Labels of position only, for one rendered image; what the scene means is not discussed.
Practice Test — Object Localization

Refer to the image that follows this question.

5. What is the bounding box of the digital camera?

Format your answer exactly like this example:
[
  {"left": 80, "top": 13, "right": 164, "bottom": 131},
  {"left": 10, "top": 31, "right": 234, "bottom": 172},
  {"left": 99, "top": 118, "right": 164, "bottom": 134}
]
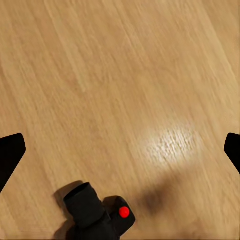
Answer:
[{"left": 63, "top": 182, "right": 136, "bottom": 240}]

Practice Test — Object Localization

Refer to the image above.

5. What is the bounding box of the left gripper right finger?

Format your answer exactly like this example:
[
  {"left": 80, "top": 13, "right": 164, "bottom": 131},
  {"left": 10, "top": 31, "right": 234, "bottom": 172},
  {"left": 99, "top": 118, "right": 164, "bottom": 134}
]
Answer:
[{"left": 224, "top": 133, "right": 240, "bottom": 173}]

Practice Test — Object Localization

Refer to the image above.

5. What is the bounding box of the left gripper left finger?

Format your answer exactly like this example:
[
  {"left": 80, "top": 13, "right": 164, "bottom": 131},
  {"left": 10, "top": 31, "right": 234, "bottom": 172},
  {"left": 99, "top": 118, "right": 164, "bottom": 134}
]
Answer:
[{"left": 0, "top": 133, "right": 26, "bottom": 193}]

